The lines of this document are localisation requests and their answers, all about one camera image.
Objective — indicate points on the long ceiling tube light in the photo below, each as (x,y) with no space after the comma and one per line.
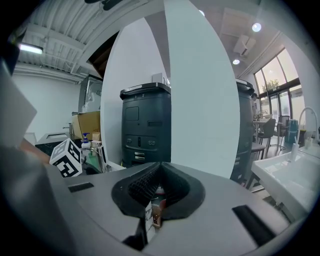
(30,48)

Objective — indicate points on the white curved faucet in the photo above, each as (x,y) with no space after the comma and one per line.
(309,108)

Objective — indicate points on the dark tall cabinet machine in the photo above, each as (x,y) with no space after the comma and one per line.
(145,125)
(245,130)

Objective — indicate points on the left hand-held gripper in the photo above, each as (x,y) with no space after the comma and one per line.
(66,157)

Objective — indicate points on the white ceiling air conditioner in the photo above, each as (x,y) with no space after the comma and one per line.
(244,45)

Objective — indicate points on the blue pump soap bottle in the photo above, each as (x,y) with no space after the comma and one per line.
(85,143)

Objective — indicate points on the person's left forearm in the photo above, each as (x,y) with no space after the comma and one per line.
(35,150)

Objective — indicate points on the teal container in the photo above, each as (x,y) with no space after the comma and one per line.
(293,130)

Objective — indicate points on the large glass window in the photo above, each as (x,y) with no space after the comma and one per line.
(280,82)

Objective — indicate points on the dark office chair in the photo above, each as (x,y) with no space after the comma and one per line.
(267,131)

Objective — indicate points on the slim white bottle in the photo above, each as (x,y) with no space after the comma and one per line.
(295,150)

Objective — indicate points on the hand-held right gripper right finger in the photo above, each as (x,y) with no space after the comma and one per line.
(220,195)

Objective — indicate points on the white ceramic sink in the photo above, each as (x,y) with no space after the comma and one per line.
(287,185)

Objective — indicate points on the white box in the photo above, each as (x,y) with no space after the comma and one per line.
(157,78)

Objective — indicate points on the black mesh office chair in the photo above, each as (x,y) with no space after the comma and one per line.
(283,125)

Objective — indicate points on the small cardboard box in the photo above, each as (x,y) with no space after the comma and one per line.
(96,136)

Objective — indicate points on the large cardboard box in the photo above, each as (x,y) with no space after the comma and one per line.
(87,123)

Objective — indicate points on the round ceiling lamp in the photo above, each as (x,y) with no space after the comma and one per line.
(256,27)
(236,61)

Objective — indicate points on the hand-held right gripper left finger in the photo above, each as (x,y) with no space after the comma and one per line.
(100,195)

